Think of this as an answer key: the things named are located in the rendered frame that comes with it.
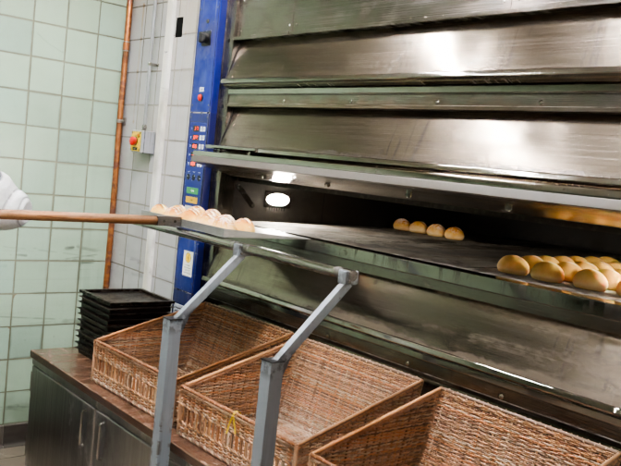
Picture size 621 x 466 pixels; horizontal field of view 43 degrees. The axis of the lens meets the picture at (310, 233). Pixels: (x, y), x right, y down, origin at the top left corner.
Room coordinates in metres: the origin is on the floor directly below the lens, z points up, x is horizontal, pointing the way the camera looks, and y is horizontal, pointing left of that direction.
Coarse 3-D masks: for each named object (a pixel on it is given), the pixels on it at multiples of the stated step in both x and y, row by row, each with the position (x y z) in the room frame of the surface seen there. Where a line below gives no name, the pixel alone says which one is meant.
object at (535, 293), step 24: (288, 240) 2.80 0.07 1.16; (312, 240) 2.70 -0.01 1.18; (384, 264) 2.43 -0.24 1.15; (408, 264) 2.36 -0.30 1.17; (432, 264) 2.30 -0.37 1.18; (480, 288) 2.15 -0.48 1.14; (504, 288) 2.09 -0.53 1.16; (528, 288) 2.03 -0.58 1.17; (552, 288) 2.02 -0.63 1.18; (576, 312) 1.93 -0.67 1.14; (600, 312) 1.88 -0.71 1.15
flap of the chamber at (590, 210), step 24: (216, 168) 3.07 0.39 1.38; (240, 168) 2.85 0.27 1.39; (264, 168) 2.69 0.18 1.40; (288, 168) 2.60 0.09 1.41; (312, 168) 2.51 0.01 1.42; (360, 192) 2.59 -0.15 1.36; (384, 192) 2.44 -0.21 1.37; (432, 192) 2.17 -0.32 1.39; (456, 192) 2.07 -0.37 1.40; (480, 192) 2.00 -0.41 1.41; (504, 192) 1.95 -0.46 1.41; (528, 192) 1.89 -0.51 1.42; (552, 216) 2.02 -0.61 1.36; (576, 216) 1.93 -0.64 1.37; (600, 216) 1.84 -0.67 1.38
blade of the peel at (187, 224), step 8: (184, 224) 2.65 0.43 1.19; (192, 224) 2.61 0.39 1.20; (200, 224) 2.58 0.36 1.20; (208, 232) 2.54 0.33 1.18; (216, 232) 2.50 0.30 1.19; (224, 232) 2.47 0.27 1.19; (232, 232) 2.49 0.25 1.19; (240, 232) 2.51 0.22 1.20; (248, 232) 2.53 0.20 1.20; (256, 232) 2.72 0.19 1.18; (264, 232) 2.76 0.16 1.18; (272, 232) 2.79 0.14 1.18; (280, 232) 2.82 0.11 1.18
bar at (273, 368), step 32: (256, 256) 2.33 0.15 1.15; (288, 256) 2.20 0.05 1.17; (320, 320) 1.96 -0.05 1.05; (160, 352) 2.25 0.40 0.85; (288, 352) 1.90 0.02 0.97; (160, 384) 2.24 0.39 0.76; (160, 416) 2.23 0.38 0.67; (256, 416) 1.88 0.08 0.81; (160, 448) 2.23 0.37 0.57; (256, 448) 1.87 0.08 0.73
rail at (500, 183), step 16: (256, 160) 2.74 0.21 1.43; (272, 160) 2.68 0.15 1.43; (288, 160) 2.61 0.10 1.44; (400, 176) 2.22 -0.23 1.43; (416, 176) 2.17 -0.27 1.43; (432, 176) 2.13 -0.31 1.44; (448, 176) 2.09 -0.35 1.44; (560, 192) 1.83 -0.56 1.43; (576, 192) 1.80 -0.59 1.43; (592, 192) 1.77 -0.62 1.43; (608, 192) 1.74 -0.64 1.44
